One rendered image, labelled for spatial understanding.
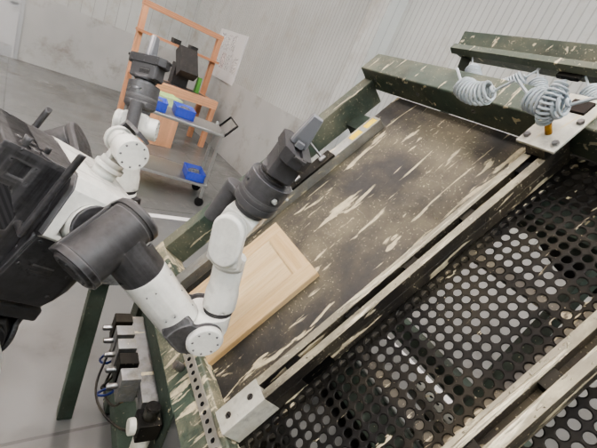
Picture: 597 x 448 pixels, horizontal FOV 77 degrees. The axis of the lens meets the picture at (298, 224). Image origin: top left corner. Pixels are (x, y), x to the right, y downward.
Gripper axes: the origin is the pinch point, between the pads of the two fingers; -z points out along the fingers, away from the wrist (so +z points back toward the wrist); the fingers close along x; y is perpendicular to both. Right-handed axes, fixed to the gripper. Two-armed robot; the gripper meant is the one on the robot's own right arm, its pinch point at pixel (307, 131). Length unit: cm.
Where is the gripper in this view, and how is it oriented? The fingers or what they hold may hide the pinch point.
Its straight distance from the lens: 68.6
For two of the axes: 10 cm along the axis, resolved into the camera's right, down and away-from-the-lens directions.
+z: -5.9, 7.0, 4.0
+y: 8.1, 4.8, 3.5
